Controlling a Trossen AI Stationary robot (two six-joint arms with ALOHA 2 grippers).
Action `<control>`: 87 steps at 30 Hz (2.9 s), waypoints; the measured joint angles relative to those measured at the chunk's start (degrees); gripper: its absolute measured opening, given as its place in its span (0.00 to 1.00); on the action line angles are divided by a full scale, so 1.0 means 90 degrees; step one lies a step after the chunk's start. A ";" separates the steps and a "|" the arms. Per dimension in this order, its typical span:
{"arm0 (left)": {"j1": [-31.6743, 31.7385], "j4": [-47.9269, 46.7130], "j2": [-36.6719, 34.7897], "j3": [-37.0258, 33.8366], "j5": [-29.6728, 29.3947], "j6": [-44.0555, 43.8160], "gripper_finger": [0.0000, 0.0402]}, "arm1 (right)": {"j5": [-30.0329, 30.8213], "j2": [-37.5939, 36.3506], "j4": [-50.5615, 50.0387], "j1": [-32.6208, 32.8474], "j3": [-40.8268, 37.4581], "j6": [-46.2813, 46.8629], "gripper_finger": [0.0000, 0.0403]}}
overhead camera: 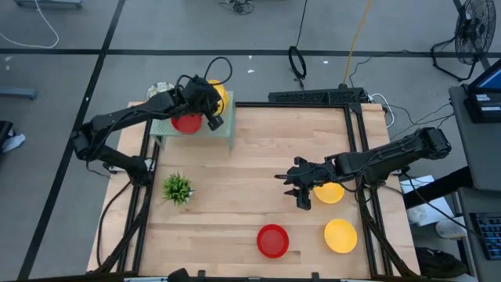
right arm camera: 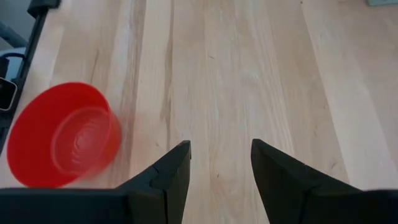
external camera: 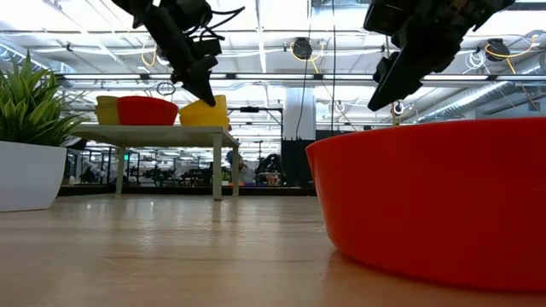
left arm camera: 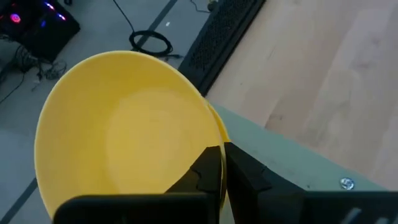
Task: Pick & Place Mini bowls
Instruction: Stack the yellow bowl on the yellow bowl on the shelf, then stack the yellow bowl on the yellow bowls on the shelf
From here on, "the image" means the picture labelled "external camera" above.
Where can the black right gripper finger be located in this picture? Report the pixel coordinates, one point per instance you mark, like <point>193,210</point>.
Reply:
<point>384,68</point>
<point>403,79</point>

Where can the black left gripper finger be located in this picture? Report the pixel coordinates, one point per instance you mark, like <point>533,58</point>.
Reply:
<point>200,79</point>

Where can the yellow plastic mini bowl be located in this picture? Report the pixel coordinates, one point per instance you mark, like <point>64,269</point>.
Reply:
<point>205,121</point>
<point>106,116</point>
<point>200,108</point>
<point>106,101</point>

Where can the red plastic mini bowl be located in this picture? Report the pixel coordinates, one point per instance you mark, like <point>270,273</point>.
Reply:
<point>147,111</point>
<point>426,200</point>

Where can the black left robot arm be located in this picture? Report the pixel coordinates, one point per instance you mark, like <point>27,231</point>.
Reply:
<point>132,6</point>

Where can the green perforated metal shelf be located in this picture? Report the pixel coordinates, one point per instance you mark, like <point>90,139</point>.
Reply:
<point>149,135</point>

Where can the person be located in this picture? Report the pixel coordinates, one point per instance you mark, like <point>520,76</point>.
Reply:
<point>244,169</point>

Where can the artificial plant in white pot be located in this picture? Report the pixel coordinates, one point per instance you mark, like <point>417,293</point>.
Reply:
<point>30,175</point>

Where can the silver ventilation duct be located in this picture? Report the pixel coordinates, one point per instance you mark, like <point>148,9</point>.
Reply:
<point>490,96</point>

